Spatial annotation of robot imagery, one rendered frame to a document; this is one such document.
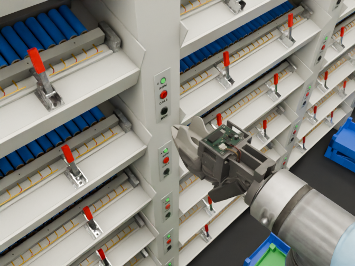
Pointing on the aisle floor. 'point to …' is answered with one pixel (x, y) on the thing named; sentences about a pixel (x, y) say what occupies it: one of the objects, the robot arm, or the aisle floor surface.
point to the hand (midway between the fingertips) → (177, 133)
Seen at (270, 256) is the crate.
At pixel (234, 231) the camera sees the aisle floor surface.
